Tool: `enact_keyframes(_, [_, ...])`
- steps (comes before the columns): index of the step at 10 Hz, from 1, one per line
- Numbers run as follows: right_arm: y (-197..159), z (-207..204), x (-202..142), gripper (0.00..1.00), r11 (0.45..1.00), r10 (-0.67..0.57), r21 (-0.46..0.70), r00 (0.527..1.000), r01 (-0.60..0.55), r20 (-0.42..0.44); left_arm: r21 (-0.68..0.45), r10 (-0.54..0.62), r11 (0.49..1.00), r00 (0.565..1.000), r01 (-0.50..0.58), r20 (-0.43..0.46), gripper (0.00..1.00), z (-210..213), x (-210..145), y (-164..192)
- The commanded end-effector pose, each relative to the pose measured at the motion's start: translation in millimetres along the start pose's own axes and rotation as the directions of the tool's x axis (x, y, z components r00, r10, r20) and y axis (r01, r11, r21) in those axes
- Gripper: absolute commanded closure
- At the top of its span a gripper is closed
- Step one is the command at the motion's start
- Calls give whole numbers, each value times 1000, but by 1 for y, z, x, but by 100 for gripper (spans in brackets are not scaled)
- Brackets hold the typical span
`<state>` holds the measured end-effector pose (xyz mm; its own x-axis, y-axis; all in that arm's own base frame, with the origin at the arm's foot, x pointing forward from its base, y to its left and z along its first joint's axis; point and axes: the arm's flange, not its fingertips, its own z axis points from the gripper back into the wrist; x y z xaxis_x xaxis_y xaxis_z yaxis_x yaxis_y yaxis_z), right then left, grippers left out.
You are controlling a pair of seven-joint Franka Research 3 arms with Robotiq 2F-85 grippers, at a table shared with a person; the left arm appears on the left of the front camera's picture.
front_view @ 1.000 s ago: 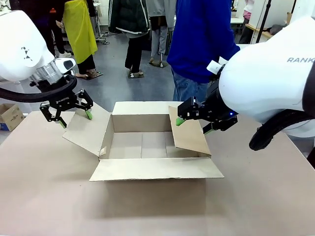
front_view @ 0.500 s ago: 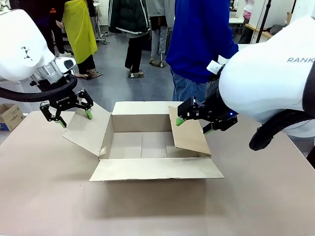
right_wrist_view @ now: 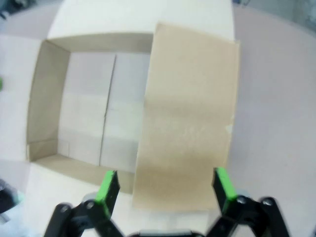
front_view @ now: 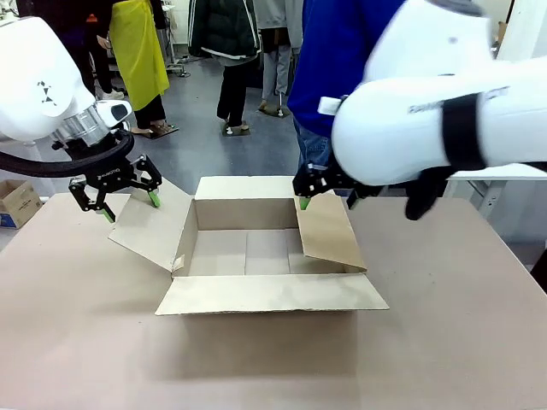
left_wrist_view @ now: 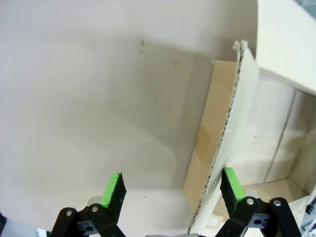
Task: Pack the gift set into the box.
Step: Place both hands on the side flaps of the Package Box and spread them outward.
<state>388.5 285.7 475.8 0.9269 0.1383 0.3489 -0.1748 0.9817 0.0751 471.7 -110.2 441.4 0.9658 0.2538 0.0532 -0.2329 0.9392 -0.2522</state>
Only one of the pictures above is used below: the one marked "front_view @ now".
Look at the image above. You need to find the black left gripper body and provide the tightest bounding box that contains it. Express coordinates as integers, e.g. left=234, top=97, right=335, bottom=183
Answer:
left=63, top=132, right=142, bottom=194

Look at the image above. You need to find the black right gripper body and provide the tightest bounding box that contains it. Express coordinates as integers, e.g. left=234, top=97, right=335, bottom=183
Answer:
left=322, top=161, right=373, bottom=201

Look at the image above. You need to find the large brown cardboard box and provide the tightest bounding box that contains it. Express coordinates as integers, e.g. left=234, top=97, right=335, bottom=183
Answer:
left=107, top=175, right=391, bottom=317

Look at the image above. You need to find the small cardboard box with print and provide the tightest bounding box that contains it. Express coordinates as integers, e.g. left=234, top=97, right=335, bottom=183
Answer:
left=0, top=179, right=44, bottom=231

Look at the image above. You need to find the person torso in blue jacket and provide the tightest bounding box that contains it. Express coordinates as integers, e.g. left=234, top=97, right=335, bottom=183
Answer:
left=285, top=0, right=408, bottom=173

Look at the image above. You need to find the person in yellow apron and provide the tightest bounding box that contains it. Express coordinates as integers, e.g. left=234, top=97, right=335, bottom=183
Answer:
left=96, top=0, right=177, bottom=136

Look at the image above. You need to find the person in dark clothes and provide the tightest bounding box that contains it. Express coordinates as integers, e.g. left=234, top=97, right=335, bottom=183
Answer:
left=40, top=0, right=126, bottom=102

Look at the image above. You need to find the person in grey top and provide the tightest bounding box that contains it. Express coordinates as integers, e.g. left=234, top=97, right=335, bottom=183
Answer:
left=252, top=0, right=305, bottom=115

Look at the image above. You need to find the white table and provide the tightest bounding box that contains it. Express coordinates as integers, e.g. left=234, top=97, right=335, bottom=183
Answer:
left=444, top=161, right=547, bottom=223

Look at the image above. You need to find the person in black striped jacket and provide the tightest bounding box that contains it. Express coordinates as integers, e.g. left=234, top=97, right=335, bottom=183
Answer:
left=186, top=0, right=262, bottom=132

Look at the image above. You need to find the white upright panel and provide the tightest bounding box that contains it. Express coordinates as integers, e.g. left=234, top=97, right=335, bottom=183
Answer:
left=494, top=0, right=547, bottom=62

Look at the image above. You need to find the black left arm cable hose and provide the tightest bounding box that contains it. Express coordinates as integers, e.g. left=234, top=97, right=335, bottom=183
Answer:
left=0, top=129, right=134, bottom=179

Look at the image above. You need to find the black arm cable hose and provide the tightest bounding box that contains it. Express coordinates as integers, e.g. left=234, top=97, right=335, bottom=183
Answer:
left=0, top=129, right=134, bottom=179
left=403, top=91, right=488, bottom=222

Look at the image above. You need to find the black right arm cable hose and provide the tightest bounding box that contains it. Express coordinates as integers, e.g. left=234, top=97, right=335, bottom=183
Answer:
left=403, top=91, right=488, bottom=222

